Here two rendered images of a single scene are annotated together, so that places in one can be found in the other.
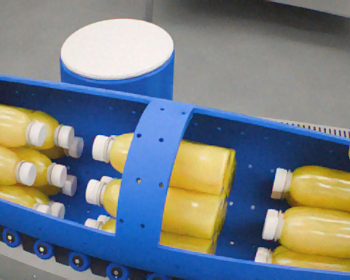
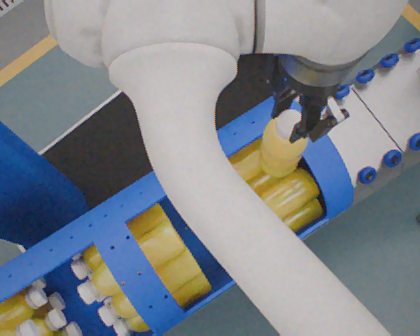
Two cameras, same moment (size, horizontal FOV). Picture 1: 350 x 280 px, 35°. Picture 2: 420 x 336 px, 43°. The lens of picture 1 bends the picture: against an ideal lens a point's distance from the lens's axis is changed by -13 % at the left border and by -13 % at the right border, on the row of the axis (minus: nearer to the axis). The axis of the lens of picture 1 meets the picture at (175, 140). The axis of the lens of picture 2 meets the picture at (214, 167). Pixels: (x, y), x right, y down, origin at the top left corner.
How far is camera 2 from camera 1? 65 cm
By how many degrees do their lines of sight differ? 40
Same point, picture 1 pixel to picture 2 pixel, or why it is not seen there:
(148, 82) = (1, 157)
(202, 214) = (190, 272)
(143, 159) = (141, 294)
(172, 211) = (171, 286)
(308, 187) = not seen: hidden behind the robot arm
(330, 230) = (277, 209)
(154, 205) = (171, 307)
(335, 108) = not seen: outside the picture
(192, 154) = (154, 251)
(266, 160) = not seen: hidden behind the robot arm
